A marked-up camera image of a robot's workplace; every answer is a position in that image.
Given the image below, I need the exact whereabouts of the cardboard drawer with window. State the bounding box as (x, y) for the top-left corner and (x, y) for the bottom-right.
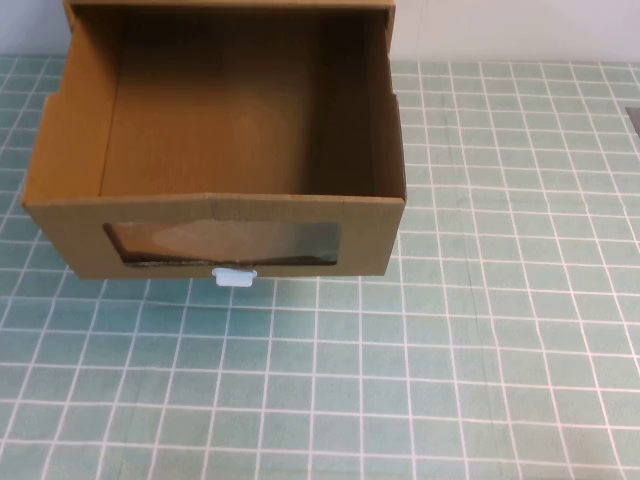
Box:
(20, 3), (407, 281)

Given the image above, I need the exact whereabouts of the green checked tablecloth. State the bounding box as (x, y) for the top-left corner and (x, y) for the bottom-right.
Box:
(0, 53), (640, 480)

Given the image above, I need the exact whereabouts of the white plastic drawer handle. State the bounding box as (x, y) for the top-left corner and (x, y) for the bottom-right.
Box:
(210, 267), (260, 288)

